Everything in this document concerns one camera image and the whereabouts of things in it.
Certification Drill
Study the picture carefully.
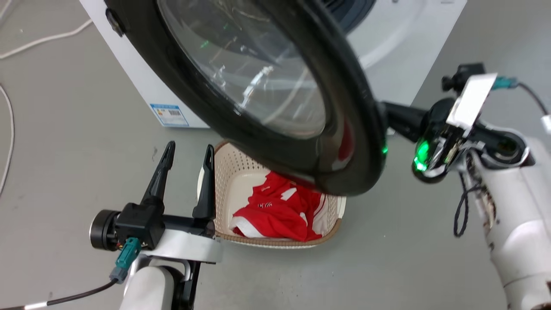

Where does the thin black looped arm cable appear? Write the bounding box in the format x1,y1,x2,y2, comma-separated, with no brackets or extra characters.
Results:
453,170,485,238

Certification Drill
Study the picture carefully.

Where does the black left cable teal plug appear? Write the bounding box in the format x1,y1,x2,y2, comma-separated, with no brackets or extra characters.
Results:
0,237,142,310

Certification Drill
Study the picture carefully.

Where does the white washing machine body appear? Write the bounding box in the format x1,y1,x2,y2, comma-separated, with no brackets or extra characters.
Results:
79,0,468,129

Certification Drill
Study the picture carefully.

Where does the red white garment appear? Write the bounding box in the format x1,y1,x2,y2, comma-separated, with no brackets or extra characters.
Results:
231,170,328,242

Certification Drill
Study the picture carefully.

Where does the black cable teal plug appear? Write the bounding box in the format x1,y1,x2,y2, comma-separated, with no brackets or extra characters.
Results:
492,76,551,118
0,237,142,310

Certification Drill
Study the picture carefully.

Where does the beige perforated laundry basket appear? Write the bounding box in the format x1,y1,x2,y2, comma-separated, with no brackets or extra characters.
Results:
197,141,347,249

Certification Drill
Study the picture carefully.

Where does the white floor cable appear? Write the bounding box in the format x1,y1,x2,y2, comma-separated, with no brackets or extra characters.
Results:
0,18,93,60
0,84,15,196

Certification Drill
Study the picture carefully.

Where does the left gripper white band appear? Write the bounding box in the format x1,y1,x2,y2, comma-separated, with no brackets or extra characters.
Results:
141,141,223,264

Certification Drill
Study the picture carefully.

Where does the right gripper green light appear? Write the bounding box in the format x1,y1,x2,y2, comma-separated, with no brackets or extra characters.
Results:
381,73,498,184

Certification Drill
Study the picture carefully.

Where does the blue white energy label sticker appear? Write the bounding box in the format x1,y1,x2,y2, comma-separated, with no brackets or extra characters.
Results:
149,103,190,128

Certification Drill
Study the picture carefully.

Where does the black right cable teal plug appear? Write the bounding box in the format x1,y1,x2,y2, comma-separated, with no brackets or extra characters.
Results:
492,76,551,118

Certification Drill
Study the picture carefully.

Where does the black round glass washer door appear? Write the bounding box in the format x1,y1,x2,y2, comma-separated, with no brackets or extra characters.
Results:
104,0,389,197

